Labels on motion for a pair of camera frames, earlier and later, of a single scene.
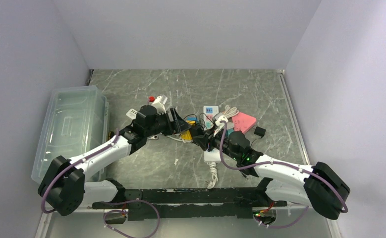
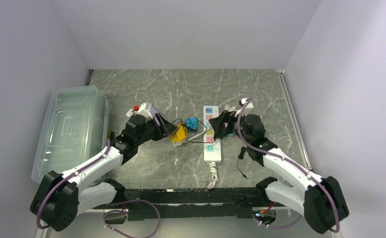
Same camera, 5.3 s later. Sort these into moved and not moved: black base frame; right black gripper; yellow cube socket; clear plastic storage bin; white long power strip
Moved: yellow cube socket; right black gripper
Not moved: clear plastic storage bin; black base frame; white long power strip
